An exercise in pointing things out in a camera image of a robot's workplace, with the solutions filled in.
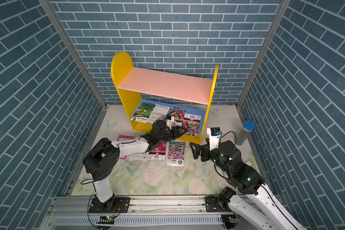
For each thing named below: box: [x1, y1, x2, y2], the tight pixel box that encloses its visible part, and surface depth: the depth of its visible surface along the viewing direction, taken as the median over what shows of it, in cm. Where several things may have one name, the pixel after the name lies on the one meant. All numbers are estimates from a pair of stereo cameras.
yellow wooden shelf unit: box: [111, 51, 219, 146], surface depth 84 cm
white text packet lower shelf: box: [146, 103, 171, 125], surface depth 98 cm
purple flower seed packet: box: [166, 141, 186, 167], surface depth 93 cm
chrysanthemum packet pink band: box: [169, 106, 187, 127], surface depth 98 cm
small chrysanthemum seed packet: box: [182, 113, 202, 138], surface depth 93 cm
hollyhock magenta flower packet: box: [147, 140, 167, 162], surface depth 93 cm
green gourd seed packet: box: [130, 103, 156, 125], surface depth 98 cm
